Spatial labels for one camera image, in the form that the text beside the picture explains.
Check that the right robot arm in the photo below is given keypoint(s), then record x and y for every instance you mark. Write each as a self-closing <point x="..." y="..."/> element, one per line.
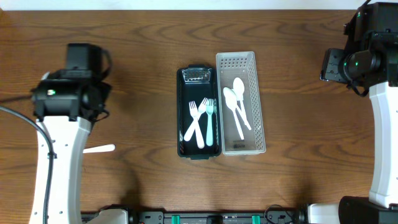
<point x="368" y="66"/>

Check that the white plastic spoon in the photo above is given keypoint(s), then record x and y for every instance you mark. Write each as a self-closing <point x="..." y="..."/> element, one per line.
<point x="238" y="88"/>
<point x="231" y="102"/>
<point x="99" y="149"/>

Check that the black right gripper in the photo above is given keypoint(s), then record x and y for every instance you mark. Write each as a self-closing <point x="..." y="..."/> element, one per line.
<point x="330" y="66"/>

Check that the pale green plastic fork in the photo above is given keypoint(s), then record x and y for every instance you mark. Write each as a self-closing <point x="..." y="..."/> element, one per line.
<point x="209" y="131"/>

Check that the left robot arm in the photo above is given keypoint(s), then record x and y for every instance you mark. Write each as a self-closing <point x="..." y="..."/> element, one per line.
<point x="67" y="104"/>

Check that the black plastic basket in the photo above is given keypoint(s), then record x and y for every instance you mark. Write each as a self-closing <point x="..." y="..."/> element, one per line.
<point x="194" y="83"/>

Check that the clear plastic basket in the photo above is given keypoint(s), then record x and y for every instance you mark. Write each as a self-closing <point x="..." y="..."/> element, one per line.
<point x="230" y="65"/>

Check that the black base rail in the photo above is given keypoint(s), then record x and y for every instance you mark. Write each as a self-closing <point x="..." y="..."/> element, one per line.
<point x="123" y="214"/>

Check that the white plastic fork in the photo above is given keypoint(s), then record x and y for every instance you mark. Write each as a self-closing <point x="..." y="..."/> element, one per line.
<point x="194" y="113"/>
<point x="201" y="110"/>

